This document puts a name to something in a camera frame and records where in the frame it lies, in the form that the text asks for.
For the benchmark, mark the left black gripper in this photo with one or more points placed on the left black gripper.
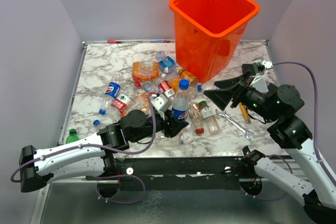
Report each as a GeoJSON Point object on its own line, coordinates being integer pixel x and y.
{"type": "Point", "coordinates": [175, 126]}

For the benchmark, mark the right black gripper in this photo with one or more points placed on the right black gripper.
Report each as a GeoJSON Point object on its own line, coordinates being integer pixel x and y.
{"type": "Point", "coordinates": [222, 97]}

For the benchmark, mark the Pepsi bottle blue cap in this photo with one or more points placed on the Pepsi bottle blue cap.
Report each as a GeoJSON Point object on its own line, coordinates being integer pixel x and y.
{"type": "Point", "coordinates": [180, 104]}
{"type": "Point", "coordinates": [111, 92]}

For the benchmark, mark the blue label slim bottle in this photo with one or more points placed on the blue label slim bottle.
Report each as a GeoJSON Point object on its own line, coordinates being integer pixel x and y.
{"type": "Point", "coordinates": [205, 87]}

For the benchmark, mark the red cap clear bottle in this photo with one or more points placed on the red cap clear bottle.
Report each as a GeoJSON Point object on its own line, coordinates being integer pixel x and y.
{"type": "Point", "coordinates": [196, 117]}

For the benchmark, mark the green cap coffee bottle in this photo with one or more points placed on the green cap coffee bottle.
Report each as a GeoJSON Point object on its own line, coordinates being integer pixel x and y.
{"type": "Point", "coordinates": [209, 117]}

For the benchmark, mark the red label clear bottle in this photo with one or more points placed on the red label clear bottle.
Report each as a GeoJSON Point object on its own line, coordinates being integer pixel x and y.
{"type": "Point", "coordinates": [166, 89]}

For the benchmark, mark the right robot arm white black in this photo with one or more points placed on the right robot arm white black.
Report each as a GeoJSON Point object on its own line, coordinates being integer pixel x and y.
{"type": "Point", "coordinates": [278, 106]}

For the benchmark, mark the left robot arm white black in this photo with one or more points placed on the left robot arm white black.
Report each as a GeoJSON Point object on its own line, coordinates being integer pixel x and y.
{"type": "Point", "coordinates": [91, 156]}

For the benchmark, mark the orange plastic bin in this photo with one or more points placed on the orange plastic bin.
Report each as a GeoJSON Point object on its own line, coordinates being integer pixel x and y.
{"type": "Point", "coordinates": [207, 33]}

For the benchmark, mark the orange juice small bottle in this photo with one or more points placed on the orange juice small bottle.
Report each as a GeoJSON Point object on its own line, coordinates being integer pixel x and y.
{"type": "Point", "coordinates": [193, 80]}

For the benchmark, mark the clear crumpled water bottle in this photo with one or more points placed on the clear crumpled water bottle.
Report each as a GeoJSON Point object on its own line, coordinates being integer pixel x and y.
{"type": "Point", "coordinates": [150, 87]}

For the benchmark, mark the silver wrench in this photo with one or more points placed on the silver wrench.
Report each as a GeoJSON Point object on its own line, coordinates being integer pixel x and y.
{"type": "Point", "coordinates": [248, 134]}

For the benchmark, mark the red white label bottle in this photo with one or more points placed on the red white label bottle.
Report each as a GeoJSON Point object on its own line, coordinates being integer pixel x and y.
{"type": "Point", "coordinates": [121, 103]}

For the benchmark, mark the clear bottle at table edge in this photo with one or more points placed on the clear bottle at table edge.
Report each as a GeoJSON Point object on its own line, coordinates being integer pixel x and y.
{"type": "Point", "coordinates": [120, 156]}

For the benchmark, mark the light blue label bottle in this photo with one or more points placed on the light blue label bottle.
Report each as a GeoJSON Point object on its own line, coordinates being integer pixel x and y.
{"type": "Point", "coordinates": [166, 63]}

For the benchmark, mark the small blue cap bottle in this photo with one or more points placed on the small blue cap bottle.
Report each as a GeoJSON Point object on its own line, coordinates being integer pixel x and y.
{"type": "Point", "coordinates": [96, 123]}

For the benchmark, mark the blue red pen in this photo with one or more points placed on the blue red pen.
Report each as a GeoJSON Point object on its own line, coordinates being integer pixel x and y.
{"type": "Point", "coordinates": [160, 41]}

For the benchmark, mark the green plastic bottle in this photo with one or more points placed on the green plastic bottle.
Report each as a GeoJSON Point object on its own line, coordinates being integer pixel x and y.
{"type": "Point", "coordinates": [72, 137]}

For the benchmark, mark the red marker pen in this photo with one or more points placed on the red marker pen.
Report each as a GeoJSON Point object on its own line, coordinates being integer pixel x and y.
{"type": "Point", "coordinates": [114, 42]}

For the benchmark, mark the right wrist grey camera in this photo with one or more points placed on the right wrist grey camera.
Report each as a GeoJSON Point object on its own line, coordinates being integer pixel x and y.
{"type": "Point", "coordinates": [260, 70]}

